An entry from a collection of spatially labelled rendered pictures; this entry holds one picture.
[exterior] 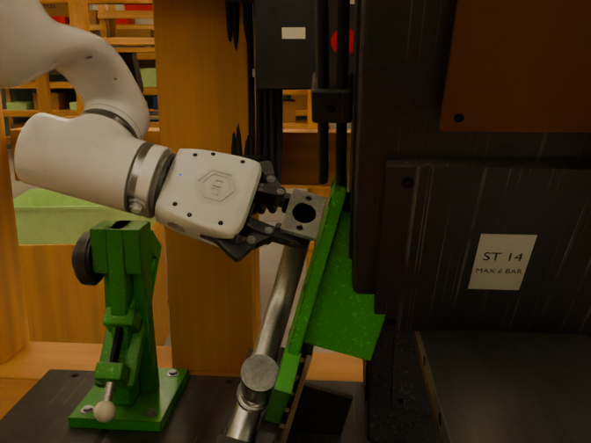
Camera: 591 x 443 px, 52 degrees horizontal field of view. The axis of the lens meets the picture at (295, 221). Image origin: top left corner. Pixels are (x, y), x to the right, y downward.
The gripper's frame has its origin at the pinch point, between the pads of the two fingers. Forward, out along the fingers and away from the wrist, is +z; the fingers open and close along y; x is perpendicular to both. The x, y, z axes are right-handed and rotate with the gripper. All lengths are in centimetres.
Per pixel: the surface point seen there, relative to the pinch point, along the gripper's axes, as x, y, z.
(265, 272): 324, 134, -15
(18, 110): 756, 475, -485
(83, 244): 15.8, -3.5, -26.6
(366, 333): -4.5, -12.3, 9.7
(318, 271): -9.0, -9.4, 3.5
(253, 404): 4.4, -19.9, 1.1
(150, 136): 25.1, 22.0, -27.7
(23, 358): 51, -14, -40
